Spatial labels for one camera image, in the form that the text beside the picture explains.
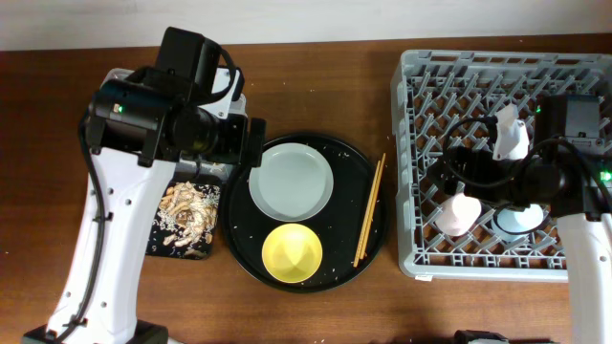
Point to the grey round plate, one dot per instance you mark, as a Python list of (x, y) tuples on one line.
[(293, 183)]

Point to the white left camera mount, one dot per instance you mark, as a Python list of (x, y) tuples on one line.
[(233, 102)]

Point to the food scraps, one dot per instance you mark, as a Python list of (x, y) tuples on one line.
[(189, 215)]

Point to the light blue plastic cup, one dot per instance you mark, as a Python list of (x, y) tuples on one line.
[(511, 225)]

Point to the grey dishwasher rack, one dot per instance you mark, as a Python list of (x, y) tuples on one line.
[(431, 90)]

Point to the pink plastic cup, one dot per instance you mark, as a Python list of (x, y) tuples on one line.
[(459, 213)]

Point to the rectangular black tray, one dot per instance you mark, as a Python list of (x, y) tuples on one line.
[(186, 243)]

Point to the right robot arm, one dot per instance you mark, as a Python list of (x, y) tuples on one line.
[(562, 166)]

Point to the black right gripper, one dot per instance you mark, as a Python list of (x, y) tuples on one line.
[(477, 161)]

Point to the yellow bowl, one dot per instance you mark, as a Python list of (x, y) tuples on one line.
[(292, 253)]

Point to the clear plastic bin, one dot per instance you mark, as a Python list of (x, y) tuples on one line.
[(197, 171)]

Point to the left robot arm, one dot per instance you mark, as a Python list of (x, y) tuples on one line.
[(132, 136)]

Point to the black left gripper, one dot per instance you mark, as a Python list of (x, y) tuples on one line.
[(233, 149)]

